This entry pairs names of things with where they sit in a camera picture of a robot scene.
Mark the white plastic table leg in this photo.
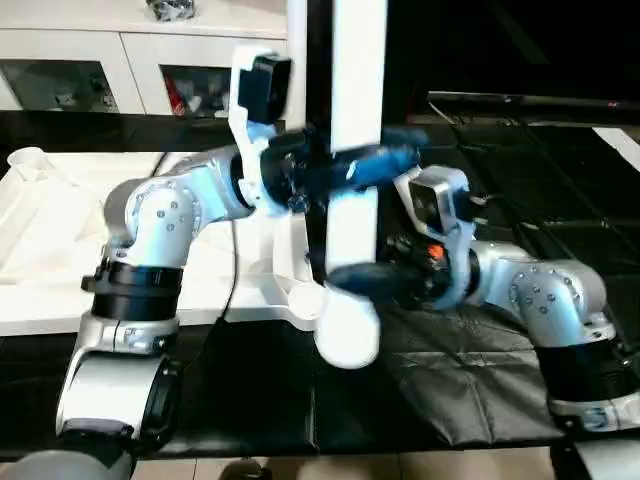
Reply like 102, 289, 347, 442
312, 0, 389, 372
284, 0, 310, 161

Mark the white plastic table top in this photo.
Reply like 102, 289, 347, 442
0, 145, 329, 337

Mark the black work mat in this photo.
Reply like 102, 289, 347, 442
0, 108, 640, 456

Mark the red bottle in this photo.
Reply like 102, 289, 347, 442
166, 82, 189, 115

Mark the white glass-door cabinet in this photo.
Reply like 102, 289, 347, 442
0, 0, 291, 119

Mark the small silver ornament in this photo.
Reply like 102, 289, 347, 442
146, 0, 199, 23

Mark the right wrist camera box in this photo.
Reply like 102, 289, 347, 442
394, 166, 487, 241

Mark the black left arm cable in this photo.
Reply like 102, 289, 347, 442
196, 214, 243, 353

